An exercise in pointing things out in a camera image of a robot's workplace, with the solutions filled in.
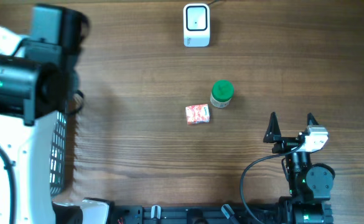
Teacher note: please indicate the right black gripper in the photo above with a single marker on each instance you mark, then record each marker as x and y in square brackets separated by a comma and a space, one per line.
[273, 134]

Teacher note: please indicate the green lid jar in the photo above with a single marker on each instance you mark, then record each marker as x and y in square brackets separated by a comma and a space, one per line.
[221, 94]

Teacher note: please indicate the red orange candy packet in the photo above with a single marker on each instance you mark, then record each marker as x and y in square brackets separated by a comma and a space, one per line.
[196, 114]

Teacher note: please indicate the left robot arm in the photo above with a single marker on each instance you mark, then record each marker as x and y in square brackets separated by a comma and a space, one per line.
[37, 81]

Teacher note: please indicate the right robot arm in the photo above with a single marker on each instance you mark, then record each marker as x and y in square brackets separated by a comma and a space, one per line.
[309, 184]

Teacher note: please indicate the white barcode scanner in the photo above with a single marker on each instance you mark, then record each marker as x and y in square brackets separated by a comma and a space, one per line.
[196, 19]

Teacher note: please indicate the grey plastic basket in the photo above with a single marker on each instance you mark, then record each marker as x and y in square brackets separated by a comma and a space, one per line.
[57, 158]

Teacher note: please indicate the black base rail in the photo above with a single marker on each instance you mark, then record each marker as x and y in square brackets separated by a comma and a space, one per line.
[94, 210]

